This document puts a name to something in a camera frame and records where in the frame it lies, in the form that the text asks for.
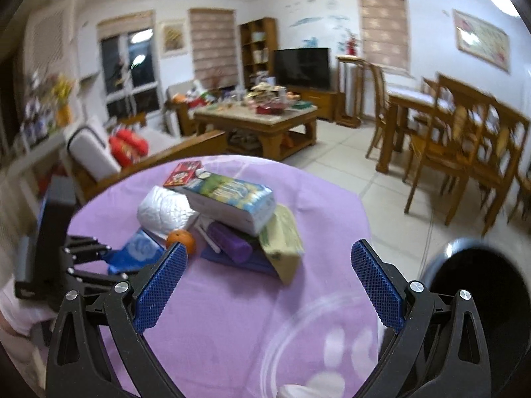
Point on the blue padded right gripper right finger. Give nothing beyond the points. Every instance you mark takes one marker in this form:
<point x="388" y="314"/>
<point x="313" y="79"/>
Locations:
<point x="438" y="347"/>

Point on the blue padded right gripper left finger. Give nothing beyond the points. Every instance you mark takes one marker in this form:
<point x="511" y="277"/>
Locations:
<point x="78" y="361"/>

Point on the white plastic bag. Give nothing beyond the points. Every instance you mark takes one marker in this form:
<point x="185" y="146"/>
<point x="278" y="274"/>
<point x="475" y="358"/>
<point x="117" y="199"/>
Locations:
<point x="163" y="211"/>

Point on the yellow-green snack package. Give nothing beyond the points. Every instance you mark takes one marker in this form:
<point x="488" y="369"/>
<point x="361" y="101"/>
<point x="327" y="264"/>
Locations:
<point x="281" y="243"/>

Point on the black round trash bin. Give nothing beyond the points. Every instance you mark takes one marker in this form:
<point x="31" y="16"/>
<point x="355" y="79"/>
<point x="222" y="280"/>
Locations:
<point x="499" y="292"/>

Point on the blue white plastic packet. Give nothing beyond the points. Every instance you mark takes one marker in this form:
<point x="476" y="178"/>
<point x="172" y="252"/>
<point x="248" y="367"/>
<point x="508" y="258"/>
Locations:
<point x="140" y="250"/>

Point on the orange fruit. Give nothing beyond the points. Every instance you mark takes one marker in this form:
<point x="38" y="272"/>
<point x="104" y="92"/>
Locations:
<point x="184" y="238"/>

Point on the purple tablecloth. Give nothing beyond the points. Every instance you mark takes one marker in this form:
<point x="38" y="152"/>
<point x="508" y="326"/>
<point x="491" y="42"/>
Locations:
<point x="227" y="332"/>

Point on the purple bag roll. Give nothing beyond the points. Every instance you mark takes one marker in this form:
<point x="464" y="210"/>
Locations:
<point x="229" y="242"/>

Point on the wooden sofa white cushions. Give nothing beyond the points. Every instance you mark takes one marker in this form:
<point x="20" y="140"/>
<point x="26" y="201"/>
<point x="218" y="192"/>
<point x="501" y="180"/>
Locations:
<point x="97" y="158"/>

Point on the red snack box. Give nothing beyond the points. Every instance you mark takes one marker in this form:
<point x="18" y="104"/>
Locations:
<point x="182" y="174"/>

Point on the red cushion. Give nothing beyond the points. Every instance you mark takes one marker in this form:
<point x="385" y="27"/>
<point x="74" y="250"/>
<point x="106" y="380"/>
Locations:
<point x="127" y="147"/>

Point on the green white tissue pack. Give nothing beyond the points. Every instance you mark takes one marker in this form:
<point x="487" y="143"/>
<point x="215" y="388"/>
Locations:
<point x="243" y="205"/>

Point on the wooden coffee table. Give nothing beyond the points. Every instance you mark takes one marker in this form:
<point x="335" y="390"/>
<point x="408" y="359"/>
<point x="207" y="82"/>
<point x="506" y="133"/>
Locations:
<point x="279" y="136"/>

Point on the wooden dining chair front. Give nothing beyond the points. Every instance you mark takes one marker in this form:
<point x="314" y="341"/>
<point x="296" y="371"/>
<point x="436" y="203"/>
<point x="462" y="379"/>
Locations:
<point x="495" y="162"/>

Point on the wooden chair near television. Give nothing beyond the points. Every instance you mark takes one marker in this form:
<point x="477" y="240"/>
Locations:
<point x="381" y="105"/>

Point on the wooden dining table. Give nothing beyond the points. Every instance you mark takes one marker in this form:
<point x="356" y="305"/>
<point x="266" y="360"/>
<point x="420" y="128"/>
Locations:
<point x="419" y="111"/>

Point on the small framed yellow picture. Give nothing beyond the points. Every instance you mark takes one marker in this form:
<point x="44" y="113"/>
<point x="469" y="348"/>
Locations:
<point x="173" y="38"/>

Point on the wooden TV cabinet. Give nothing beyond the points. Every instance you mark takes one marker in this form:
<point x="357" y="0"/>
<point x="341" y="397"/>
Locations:
<point x="325" y="101"/>

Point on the black flat television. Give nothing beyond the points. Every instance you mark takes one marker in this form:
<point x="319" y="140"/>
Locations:
<point x="303" y="67"/>

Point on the wooden bookshelf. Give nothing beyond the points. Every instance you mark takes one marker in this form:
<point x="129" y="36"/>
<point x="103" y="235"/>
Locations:
<point x="258" y="41"/>

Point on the framed floral wall picture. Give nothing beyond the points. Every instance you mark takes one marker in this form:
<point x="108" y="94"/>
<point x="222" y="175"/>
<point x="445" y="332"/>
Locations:
<point x="482" y="40"/>

